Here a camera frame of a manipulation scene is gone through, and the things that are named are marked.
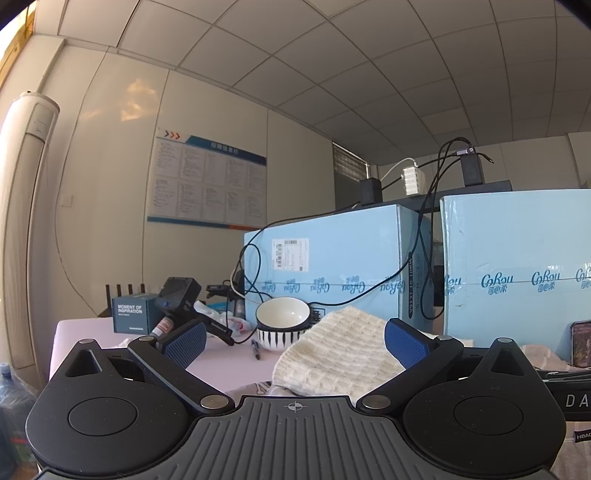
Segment white knit sweater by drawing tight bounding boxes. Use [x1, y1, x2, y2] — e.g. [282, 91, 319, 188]
[271, 305, 407, 398]

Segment wall notice board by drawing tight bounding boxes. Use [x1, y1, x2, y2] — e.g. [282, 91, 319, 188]
[147, 127, 269, 230]

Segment large light blue box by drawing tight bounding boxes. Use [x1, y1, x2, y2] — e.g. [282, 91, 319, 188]
[438, 188, 591, 349]

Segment white cable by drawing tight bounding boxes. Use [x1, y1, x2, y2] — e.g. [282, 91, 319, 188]
[379, 158, 419, 188]

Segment white power adapter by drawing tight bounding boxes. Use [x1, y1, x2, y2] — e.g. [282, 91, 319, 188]
[402, 167, 423, 195]

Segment black handheld device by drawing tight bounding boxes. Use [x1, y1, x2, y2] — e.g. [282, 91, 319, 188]
[154, 277, 236, 347]

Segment smartphone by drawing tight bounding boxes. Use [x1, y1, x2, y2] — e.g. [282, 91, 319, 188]
[570, 320, 591, 368]

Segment blue water jug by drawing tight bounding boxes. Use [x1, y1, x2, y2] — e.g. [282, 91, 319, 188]
[0, 362, 40, 480]

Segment long black cable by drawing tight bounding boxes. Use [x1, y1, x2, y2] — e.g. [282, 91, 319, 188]
[409, 137, 497, 320]

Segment white crumpled wrapper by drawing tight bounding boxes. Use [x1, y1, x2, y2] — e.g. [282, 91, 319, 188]
[194, 302, 256, 337]

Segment dark teal small box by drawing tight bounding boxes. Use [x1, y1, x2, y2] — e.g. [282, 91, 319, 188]
[112, 293, 160, 334]

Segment light blue box white label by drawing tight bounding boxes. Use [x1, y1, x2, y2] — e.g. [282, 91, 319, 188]
[243, 204, 435, 333]

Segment white standing air conditioner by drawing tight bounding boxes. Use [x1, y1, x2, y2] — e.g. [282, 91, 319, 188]
[0, 91, 61, 370]

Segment small black charger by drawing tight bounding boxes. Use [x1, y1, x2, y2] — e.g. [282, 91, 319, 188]
[360, 178, 383, 206]

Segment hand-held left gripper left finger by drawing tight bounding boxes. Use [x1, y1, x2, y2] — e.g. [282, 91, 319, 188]
[48, 320, 232, 414]

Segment tall black charger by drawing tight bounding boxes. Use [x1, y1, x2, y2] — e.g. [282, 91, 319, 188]
[459, 154, 484, 186]

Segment black striped bowl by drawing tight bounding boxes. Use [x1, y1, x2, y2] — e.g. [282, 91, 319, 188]
[256, 323, 315, 352]

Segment window with grey blind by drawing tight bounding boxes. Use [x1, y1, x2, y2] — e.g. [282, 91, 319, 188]
[332, 142, 370, 208]

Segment looped black cable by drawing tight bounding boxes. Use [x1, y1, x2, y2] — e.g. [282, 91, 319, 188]
[229, 200, 402, 308]

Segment white bowl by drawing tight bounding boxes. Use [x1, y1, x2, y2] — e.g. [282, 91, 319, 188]
[255, 298, 311, 332]

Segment black clip stand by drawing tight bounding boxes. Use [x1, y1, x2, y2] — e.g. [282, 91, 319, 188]
[205, 270, 245, 319]

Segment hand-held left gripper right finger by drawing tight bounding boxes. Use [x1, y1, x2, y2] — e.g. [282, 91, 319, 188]
[355, 318, 541, 411]

